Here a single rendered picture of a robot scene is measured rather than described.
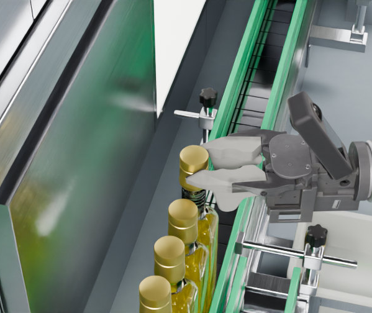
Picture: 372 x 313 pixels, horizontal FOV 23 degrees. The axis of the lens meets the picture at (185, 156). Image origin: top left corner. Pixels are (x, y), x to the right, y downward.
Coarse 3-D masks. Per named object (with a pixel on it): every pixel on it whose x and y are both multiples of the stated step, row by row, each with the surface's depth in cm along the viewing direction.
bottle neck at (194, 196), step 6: (186, 192) 108; (192, 192) 108; (198, 192) 108; (204, 192) 109; (186, 198) 109; (192, 198) 108; (198, 198) 108; (204, 198) 110; (198, 204) 109; (204, 204) 110; (198, 210) 110; (204, 210) 111; (198, 216) 111
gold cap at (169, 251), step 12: (168, 240) 100; (180, 240) 100; (156, 252) 99; (168, 252) 99; (180, 252) 99; (156, 264) 100; (168, 264) 99; (180, 264) 100; (168, 276) 100; (180, 276) 101
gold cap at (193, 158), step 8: (184, 152) 105; (192, 152) 105; (200, 152) 105; (184, 160) 104; (192, 160) 104; (200, 160) 104; (208, 160) 105; (184, 168) 105; (192, 168) 104; (200, 168) 104; (208, 168) 106; (184, 176) 106; (184, 184) 107
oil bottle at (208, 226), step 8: (208, 208) 113; (208, 216) 112; (216, 216) 114; (200, 224) 111; (208, 224) 111; (216, 224) 114; (200, 232) 111; (208, 232) 111; (216, 232) 115; (200, 240) 111; (208, 240) 111; (216, 240) 117; (208, 248) 112; (216, 248) 118; (216, 256) 120; (216, 264) 121; (216, 272) 123; (208, 288) 118; (208, 296) 119; (208, 304) 121; (208, 312) 122
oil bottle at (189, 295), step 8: (184, 280) 105; (192, 280) 106; (184, 288) 104; (192, 288) 105; (176, 296) 103; (184, 296) 103; (192, 296) 105; (176, 304) 103; (184, 304) 103; (192, 304) 105; (176, 312) 103; (184, 312) 103; (192, 312) 105
